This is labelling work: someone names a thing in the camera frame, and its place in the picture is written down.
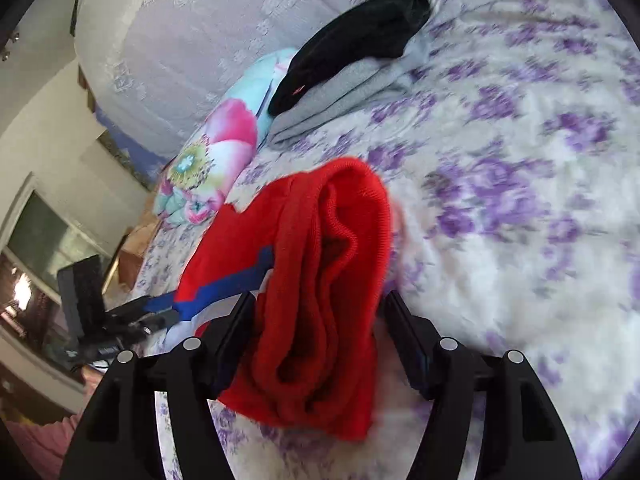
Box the red blue white pants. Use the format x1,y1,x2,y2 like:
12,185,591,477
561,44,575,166
174,157,392,441

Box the pink sleeve forearm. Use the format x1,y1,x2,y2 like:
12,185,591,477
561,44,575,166
1,366,103,479

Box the brown satin pillow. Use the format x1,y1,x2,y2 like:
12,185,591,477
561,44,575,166
117,193,160,290

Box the blue patterned cloth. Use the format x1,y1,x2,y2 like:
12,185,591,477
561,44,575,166
94,107,168,191

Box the folded teal floral quilt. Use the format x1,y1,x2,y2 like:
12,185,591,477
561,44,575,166
153,48,296,226

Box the white lace headboard cover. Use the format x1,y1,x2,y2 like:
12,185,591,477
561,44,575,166
75,0,363,157

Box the folded grey garment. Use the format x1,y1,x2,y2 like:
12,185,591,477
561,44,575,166
266,32,428,151

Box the folded black garment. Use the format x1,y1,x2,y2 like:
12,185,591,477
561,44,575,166
268,0,432,117

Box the window with white frame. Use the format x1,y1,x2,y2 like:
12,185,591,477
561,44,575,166
1,172,114,304

